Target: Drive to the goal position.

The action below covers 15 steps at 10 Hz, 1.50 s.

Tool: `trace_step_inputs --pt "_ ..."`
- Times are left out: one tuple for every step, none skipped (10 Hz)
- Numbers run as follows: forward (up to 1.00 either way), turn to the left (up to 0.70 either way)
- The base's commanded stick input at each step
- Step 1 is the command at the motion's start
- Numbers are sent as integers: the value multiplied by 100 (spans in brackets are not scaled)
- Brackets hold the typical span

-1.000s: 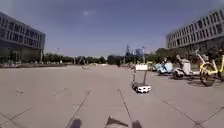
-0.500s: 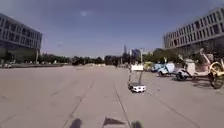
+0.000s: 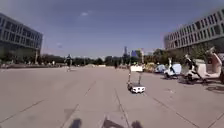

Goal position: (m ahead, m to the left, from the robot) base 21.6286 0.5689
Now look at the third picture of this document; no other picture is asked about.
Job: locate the white sign board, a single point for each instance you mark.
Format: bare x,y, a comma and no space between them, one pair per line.
136,68

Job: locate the row of trees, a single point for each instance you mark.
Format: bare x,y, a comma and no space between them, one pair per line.
83,61

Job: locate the small white wheeled robot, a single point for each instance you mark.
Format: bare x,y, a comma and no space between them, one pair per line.
135,88

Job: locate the person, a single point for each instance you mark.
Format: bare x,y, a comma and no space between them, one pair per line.
68,61

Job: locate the pale blue scooter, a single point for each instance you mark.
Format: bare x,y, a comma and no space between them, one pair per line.
160,68

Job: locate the group of trees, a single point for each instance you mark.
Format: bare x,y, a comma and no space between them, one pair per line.
170,55

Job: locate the white scooter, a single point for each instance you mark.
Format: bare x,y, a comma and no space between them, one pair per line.
172,70
208,68

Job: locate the pole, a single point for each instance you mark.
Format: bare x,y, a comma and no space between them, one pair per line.
36,56

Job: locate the pale office building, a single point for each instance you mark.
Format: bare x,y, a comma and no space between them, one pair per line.
200,31

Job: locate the grey office building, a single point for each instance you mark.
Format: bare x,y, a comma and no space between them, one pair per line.
16,40

